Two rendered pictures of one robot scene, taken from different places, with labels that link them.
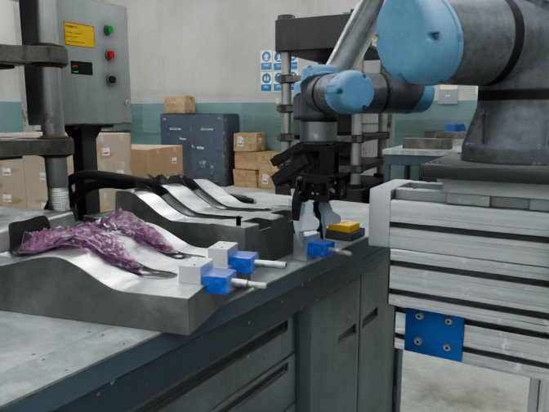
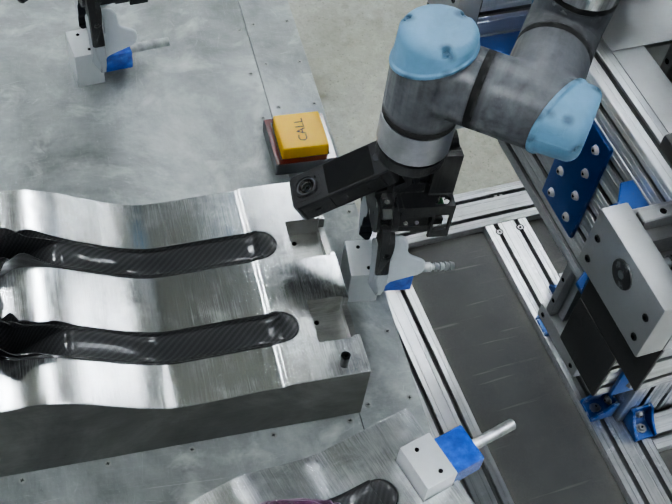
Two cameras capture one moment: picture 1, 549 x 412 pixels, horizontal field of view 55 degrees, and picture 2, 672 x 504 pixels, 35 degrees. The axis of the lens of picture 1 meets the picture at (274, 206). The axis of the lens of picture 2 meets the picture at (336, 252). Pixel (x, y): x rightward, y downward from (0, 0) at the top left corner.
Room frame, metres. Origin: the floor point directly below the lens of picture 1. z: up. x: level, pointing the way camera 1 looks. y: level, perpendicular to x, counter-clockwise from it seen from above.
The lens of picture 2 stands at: (0.71, 0.56, 1.82)
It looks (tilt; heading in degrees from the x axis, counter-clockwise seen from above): 53 degrees down; 304
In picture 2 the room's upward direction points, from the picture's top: 10 degrees clockwise
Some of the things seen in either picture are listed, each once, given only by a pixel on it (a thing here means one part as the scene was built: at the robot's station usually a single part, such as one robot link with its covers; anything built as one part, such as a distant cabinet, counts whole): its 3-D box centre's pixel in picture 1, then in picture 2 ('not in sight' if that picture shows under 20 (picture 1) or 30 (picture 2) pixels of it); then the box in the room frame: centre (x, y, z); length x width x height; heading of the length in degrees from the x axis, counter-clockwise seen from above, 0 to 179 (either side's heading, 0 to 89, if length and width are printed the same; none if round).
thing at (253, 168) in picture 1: (261, 159); not in sight; (8.05, 0.20, 0.42); 0.86 x 0.33 x 0.83; 65
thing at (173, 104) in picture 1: (180, 105); not in sight; (8.56, 1.52, 1.26); 0.42 x 0.33 x 0.29; 65
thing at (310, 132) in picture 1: (319, 133); (415, 126); (1.08, -0.09, 1.07); 0.08 x 0.08 x 0.05
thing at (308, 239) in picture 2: (285, 221); (308, 247); (1.14, -0.02, 0.87); 0.05 x 0.05 x 0.04; 56
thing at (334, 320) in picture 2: (256, 229); (331, 327); (1.05, 0.04, 0.87); 0.05 x 0.05 x 0.04; 56
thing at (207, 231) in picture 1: (194, 215); (109, 315); (1.23, 0.19, 0.87); 0.50 x 0.26 x 0.14; 56
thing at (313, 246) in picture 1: (324, 248); (400, 268); (1.06, -0.11, 0.83); 0.13 x 0.05 x 0.05; 50
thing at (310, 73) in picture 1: (319, 94); (432, 71); (1.07, -0.09, 1.14); 0.09 x 0.08 x 0.11; 20
